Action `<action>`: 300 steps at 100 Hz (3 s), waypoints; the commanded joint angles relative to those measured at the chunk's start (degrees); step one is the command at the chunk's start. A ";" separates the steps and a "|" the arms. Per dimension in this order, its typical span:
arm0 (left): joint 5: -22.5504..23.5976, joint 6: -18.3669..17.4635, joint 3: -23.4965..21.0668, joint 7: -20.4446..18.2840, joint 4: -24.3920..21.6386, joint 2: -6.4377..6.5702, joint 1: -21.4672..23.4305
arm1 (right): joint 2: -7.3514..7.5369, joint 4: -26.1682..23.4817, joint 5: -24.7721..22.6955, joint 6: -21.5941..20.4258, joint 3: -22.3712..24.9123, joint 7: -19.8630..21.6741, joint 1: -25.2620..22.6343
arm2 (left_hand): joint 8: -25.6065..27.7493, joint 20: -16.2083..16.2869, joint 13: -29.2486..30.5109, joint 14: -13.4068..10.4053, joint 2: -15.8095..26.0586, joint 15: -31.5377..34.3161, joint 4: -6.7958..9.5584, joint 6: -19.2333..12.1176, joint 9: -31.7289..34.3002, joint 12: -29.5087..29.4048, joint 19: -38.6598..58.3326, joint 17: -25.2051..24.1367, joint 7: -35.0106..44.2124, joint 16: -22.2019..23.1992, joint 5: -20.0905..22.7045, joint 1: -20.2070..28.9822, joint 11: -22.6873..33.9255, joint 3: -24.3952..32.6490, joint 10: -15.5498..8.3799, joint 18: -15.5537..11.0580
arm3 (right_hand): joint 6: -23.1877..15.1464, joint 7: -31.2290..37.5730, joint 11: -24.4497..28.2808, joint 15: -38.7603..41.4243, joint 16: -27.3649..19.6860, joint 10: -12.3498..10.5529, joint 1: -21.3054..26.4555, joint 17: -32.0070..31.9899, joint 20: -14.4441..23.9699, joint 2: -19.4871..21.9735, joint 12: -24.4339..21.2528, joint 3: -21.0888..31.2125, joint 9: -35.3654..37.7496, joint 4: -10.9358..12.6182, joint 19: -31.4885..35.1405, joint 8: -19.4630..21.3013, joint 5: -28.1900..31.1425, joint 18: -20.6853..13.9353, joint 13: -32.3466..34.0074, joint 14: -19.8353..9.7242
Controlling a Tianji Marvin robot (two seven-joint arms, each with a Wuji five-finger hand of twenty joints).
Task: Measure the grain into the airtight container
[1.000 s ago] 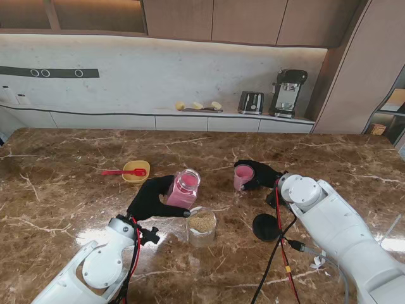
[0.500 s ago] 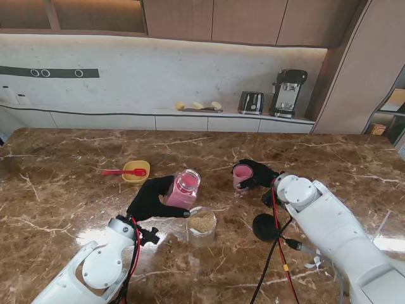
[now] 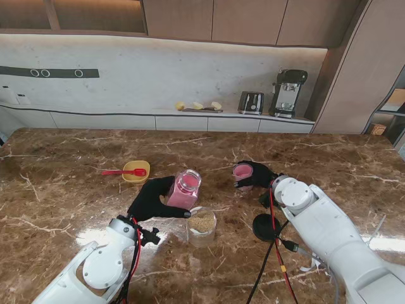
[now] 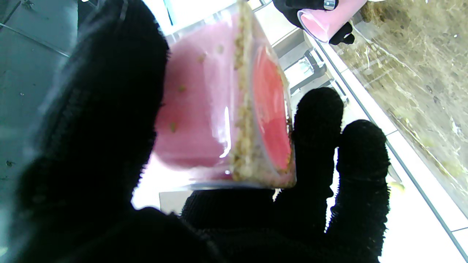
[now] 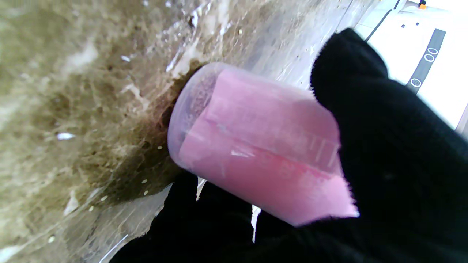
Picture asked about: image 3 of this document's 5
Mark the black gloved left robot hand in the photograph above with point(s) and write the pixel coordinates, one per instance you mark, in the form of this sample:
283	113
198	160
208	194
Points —
150	199

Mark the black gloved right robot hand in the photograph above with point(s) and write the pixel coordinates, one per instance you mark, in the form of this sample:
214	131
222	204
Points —
262	177

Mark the pink measuring cup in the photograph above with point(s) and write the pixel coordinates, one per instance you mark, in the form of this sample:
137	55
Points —
242	172

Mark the pink container with white lid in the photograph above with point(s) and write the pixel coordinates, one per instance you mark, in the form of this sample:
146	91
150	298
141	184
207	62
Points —
183	194

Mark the red plastic spoon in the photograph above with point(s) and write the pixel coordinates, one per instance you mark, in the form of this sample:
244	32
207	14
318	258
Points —
126	172

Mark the black round jar lid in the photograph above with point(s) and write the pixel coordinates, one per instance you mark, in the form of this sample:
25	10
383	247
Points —
261	226

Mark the clear grain jar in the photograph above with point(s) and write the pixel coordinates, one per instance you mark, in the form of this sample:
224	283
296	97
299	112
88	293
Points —
202	228

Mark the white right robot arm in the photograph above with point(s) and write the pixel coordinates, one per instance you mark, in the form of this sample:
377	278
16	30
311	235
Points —
335	240

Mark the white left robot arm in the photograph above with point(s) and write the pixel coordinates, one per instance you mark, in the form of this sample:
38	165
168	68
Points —
85	269

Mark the yellow plastic bowl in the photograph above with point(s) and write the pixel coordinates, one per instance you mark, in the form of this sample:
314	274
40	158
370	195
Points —
134	177

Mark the black and silver toaster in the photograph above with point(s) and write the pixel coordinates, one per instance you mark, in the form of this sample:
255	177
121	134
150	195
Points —
251	103

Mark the white counter with drawers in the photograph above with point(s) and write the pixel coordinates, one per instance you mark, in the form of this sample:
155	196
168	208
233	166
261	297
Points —
180	123

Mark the yellow lemon piece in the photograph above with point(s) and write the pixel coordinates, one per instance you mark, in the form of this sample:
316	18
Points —
180	105
198	105
216	105

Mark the black espresso machine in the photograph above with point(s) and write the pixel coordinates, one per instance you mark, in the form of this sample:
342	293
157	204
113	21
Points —
288	92

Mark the dark cutting board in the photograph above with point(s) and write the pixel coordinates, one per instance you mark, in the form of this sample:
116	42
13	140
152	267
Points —
196	110

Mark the small wooden box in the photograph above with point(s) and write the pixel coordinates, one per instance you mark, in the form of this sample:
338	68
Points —
378	129

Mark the tall brown cabinet panel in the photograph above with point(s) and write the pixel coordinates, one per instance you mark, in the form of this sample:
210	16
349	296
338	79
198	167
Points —
348	79

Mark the dark open shelf unit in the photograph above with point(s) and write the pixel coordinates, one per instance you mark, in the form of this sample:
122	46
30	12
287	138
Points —
397	123

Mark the tan book on shelf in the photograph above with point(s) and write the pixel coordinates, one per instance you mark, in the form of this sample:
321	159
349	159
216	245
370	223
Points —
397	99

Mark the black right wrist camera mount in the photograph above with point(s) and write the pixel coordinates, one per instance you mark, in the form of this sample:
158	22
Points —
265	200

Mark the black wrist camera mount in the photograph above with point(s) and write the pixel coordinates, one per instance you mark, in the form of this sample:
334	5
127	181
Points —
150	236
265	200

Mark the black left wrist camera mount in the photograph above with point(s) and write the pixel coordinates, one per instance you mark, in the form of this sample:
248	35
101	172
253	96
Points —
150	236

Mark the black wall power strip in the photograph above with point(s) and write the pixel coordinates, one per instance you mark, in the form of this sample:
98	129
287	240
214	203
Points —
63	73

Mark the brown wall cabinets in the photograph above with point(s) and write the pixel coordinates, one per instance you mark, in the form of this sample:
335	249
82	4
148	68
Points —
240	22

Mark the white wall device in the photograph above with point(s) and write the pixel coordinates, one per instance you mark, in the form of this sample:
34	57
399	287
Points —
22	99
4	93

